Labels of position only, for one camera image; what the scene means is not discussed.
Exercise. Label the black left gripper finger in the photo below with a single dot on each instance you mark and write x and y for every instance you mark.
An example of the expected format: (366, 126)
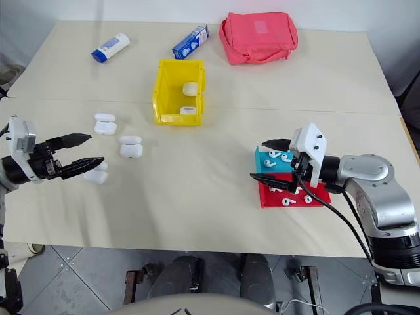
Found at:
(83, 165)
(70, 140)

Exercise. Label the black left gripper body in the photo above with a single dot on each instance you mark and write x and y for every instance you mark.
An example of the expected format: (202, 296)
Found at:
(44, 160)

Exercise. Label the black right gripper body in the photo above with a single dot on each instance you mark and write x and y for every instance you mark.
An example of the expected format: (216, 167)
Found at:
(301, 165)

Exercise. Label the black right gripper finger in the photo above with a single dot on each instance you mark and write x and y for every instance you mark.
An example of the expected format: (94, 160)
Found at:
(279, 144)
(274, 180)

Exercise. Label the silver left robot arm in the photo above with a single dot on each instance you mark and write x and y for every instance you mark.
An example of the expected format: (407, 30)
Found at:
(10, 170)

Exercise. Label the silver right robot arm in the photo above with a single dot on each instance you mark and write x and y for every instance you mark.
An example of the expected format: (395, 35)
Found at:
(377, 183)

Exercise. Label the yellow plastic bin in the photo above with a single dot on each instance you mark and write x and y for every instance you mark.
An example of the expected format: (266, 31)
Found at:
(170, 88)

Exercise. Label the white earbud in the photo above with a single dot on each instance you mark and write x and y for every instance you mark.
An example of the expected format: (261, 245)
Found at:
(274, 154)
(298, 191)
(269, 163)
(273, 189)
(307, 199)
(286, 158)
(288, 202)

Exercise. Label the teal plastic tray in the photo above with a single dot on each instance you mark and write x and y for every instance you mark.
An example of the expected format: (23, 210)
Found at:
(279, 167)

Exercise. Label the red plastic tray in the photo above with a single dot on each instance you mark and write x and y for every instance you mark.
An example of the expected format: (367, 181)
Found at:
(272, 198)

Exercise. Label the grey shoe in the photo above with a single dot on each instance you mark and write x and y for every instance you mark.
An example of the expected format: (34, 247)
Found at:
(10, 73)

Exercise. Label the white bottle with blue cap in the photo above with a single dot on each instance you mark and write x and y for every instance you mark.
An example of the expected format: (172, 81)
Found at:
(111, 46)

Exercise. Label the pink fabric bag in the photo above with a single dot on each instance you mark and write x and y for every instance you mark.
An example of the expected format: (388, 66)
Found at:
(259, 36)

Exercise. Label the dark chair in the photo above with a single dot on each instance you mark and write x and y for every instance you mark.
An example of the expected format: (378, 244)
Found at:
(411, 101)

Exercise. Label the blue and white carton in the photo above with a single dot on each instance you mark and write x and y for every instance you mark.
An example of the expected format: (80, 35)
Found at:
(192, 42)

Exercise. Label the beige robot torso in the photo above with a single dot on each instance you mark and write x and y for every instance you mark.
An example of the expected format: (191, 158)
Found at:
(183, 305)

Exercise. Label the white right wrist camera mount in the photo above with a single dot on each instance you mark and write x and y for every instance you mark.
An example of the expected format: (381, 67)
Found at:
(310, 141)

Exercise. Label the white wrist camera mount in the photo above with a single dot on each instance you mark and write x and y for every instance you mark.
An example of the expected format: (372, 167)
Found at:
(20, 134)
(310, 141)

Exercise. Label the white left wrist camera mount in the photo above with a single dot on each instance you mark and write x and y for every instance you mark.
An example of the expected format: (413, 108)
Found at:
(20, 134)

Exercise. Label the rusty metal stand bracket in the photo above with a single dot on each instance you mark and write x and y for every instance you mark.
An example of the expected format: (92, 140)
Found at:
(311, 288)
(133, 287)

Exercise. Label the black stand frame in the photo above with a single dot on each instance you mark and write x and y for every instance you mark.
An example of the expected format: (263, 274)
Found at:
(10, 288)

